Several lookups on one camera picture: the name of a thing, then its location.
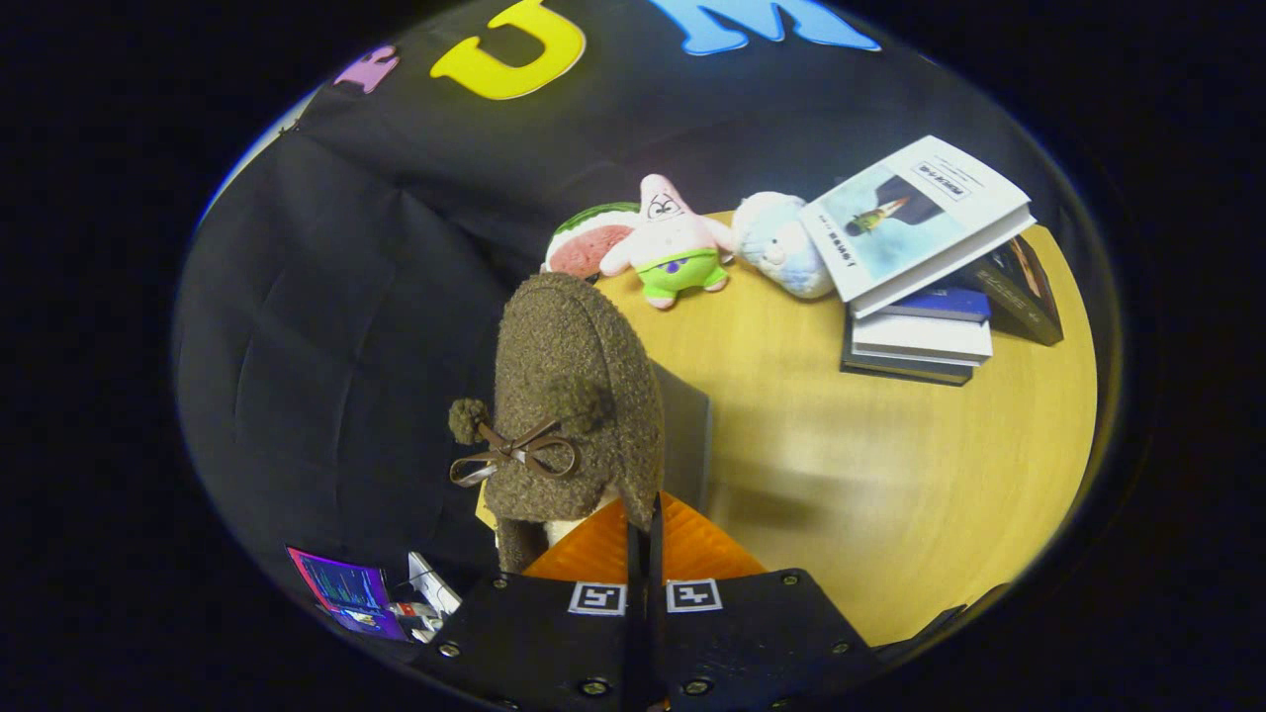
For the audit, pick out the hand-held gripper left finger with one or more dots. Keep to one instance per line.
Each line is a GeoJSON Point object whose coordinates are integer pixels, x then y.
{"type": "Point", "coordinates": [554, 643]}

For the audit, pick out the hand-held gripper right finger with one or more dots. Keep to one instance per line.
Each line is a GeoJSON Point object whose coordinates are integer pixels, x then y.
{"type": "Point", "coordinates": [752, 643]}

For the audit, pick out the grey storage box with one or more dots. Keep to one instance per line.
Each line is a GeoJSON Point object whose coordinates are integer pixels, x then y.
{"type": "Point", "coordinates": [684, 435]}

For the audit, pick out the brown fuzzy shoe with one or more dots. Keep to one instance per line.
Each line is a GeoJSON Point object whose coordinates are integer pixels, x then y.
{"type": "Point", "coordinates": [574, 376]}

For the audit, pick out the small white object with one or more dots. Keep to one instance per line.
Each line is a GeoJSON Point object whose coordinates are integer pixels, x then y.
{"type": "Point", "coordinates": [433, 585]}

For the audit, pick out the lit computer screen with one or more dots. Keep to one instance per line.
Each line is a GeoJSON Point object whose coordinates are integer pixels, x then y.
{"type": "Point", "coordinates": [341, 588]}

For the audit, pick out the dark cover book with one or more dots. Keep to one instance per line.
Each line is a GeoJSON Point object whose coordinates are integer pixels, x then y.
{"type": "Point", "coordinates": [905, 370]}

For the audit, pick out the thick white book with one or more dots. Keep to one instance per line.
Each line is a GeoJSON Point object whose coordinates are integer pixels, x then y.
{"type": "Point", "coordinates": [920, 336]}

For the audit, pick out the black backdrop cloth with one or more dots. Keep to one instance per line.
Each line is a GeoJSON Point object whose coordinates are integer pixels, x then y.
{"type": "Point", "coordinates": [326, 346]}

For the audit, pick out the blue cover book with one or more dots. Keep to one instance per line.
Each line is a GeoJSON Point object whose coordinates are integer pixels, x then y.
{"type": "Point", "coordinates": [940, 304]}

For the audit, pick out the white fluffy plush toy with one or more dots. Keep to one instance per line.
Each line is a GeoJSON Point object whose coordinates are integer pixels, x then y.
{"type": "Point", "coordinates": [781, 247]}

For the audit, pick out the watermelon slice plush toy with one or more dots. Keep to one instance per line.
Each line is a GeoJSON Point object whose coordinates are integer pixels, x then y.
{"type": "Point", "coordinates": [588, 247]}

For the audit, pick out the pink starfish plush toy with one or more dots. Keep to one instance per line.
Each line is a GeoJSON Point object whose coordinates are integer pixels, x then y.
{"type": "Point", "coordinates": [673, 247]}

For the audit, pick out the black leaning book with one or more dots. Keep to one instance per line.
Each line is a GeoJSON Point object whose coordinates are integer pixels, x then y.
{"type": "Point", "coordinates": [1019, 292]}

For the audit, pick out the white picture cover book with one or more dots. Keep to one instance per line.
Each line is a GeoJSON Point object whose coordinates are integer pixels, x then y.
{"type": "Point", "coordinates": [910, 218]}

